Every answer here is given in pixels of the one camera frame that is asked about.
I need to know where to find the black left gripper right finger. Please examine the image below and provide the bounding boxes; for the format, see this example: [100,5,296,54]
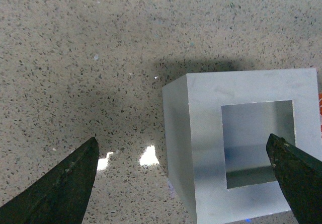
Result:
[266,133,321,223]

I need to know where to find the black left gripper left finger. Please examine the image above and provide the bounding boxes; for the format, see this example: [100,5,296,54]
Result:
[1,137,99,223]

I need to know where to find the gray block with square hole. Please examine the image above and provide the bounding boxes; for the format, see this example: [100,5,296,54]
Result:
[163,68,321,223]

